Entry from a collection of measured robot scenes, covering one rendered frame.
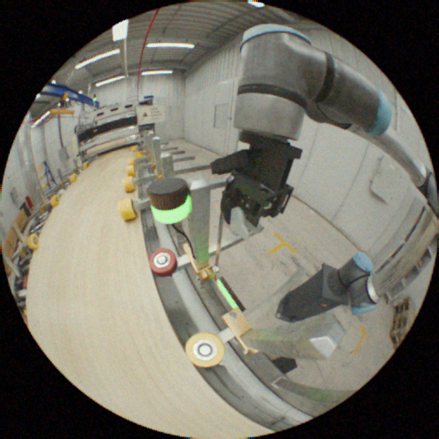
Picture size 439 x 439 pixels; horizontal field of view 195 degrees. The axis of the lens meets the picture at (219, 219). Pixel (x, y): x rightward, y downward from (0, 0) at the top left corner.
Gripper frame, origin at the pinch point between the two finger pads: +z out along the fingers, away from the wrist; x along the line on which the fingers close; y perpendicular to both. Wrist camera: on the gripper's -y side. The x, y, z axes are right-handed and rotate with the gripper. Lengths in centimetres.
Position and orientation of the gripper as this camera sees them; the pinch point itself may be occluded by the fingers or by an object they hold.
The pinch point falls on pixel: (235, 229)
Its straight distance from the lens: 29.4
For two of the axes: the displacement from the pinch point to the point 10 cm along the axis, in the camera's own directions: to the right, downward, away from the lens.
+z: -0.7, 7.4, 6.7
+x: 8.5, -3.1, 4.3
